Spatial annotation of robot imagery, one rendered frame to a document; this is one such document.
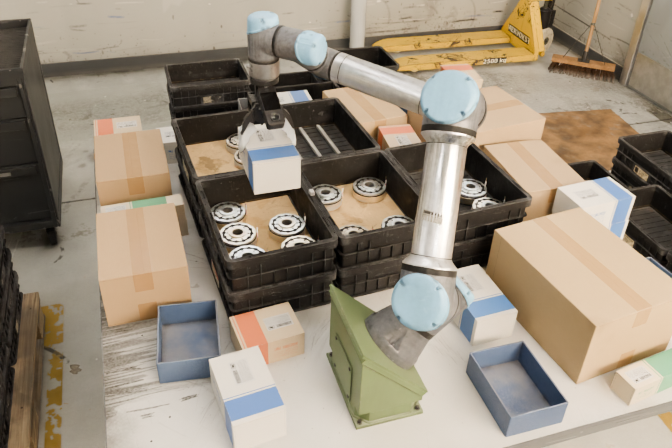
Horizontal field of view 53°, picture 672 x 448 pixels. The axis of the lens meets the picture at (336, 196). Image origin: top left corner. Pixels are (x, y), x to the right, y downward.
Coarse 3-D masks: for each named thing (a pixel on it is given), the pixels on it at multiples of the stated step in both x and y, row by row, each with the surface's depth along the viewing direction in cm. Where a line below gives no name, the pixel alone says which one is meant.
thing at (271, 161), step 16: (256, 128) 178; (256, 144) 171; (272, 144) 171; (288, 144) 172; (256, 160) 164; (272, 160) 165; (288, 160) 166; (256, 176) 165; (272, 176) 167; (288, 176) 168; (256, 192) 168
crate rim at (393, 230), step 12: (336, 156) 208; (348, 156) 208; (384, 156) 209; (396, 168) 203; (408, 180) 197; (336, 228) 177; (384, 228) 177; (396, 228) 178; (408, 228) 179; (348, 240) 174; (360, 240) 175
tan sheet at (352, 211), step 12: (348, 192) 209; (348, 204) 204; (360, 204) 204; (372, 204) 204; (384, 204) 204; (336, 216) 198; (348, 216) 198; (360, 216) 199; (372, 216) 199; (384, 216) 199
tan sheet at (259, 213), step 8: (264, 200) 204; (272, 200) 204; (280, 200) 204; (288, 200) 204; (248, 208) 200; (256, 208) 200; (264, 208) 200; (272, 208) 201; (280, 208) 201; (288, 208) 201; (248, 216) 197; (256, 216) 197; (264, 216) 197; (272, 216) 197; (256, 224) 194; (264, 224) 194; (256, 232) 190; (264, 232) 191; (264, 240) 188; (272, 240) 188; (264, 248) 185; (272, 248) 185
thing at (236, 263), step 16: (224, 176) 196; (240, 176) 197; (304, 192) 191; (208, 208) 182; (320, 208) 184; (320, 240) 172; (336, 240) 173; (224, 256) 165; (256, 256) 166; (272, 256) 167; (288, 256) 169
